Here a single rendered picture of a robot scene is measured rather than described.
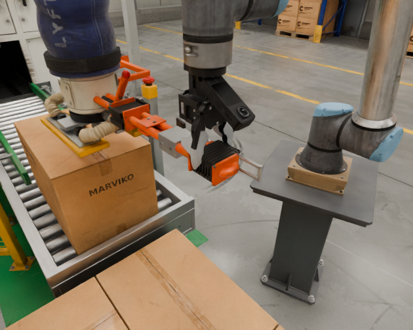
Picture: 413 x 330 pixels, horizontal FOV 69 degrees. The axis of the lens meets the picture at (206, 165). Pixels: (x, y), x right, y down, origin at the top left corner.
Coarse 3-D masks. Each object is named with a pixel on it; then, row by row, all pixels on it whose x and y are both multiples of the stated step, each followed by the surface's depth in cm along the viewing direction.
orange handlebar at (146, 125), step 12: (144, 72) 117; (96, 96) 95; (108, 96) 96; (132, 120) 81; (144, 120) 79; (156, 120) 79; (144, 132) 79; (156, 132) 75; (180, 144) 69; (228, 168) 61
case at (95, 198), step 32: (32, 128) 136; (32, 160) 134; (64, 160) 114; (96, 160) 114; (128, 160) 121; (64, 192) 109; (96, 192) 118; (128, 192) 129; (64, 224) 122; (96, 224) 125; (128, 224) 137
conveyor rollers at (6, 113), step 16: (32, 96) 282; (0, 112) 253; (16, 112) 253; (32, 112) 253; (48, 112) 252; (0, 128) 226; (0, 144) 206; (16, 144) 206; (0, 160) 194; (16, 176) 178; (32, 176) 176; (32, 192) 162; (160, 192) 162; (32, 208) 155; (48, 208) 152; (160, 208) 153; (48, 224) 145; (64, 240) 134; (64, 256) 127
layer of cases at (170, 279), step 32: (128, 256) 126; (160, 256) 126; (192, 256) 126; (96, 288) 114; (128, 288) 114; (160, 288) 114; (192, 288) 114; (224, 288) 114; (32, 320) 103; (64, 320) 103; (96, 320) 103; (128, 320) 103; (160, 320) 103; (192, 320) 103; (224, 320) 103; (256, 320) 103
